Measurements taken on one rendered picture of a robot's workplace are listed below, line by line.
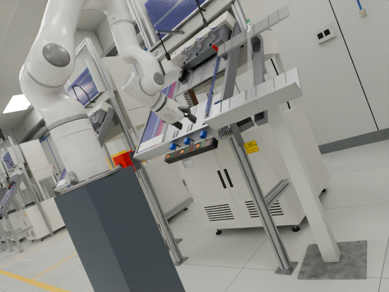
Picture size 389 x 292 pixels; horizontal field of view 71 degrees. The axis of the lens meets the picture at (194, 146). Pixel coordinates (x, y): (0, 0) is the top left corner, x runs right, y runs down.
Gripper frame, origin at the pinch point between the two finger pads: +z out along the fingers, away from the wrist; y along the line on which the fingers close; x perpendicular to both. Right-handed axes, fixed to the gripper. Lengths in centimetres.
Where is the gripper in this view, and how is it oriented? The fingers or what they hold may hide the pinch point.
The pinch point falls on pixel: (187, 123)
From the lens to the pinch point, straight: 119.4
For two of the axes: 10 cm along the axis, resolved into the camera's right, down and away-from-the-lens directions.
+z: 7.0, 4.7, 5.3
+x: 1.9, -8.5, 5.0
